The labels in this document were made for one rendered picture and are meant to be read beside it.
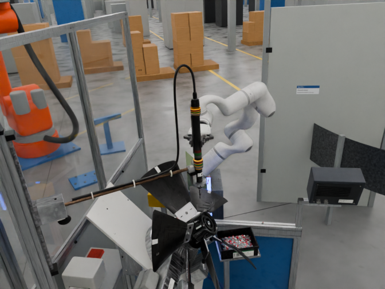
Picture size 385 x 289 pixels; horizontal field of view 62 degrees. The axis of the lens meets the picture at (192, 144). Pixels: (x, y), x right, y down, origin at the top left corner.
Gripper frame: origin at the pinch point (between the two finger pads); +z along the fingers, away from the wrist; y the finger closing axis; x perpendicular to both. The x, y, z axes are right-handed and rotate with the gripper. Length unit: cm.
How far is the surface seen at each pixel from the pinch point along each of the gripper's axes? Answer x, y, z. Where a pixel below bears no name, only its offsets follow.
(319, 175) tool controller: -34, -61, -32
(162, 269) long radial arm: -46, 13, 29
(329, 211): -141, -103, -145
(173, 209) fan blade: -30.6, 11.3, 7.9
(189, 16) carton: -5, 133, -811
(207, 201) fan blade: -39.9, -1.8, -12.4
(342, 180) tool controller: -35, -72, -30
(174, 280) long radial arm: -47, 7, 33
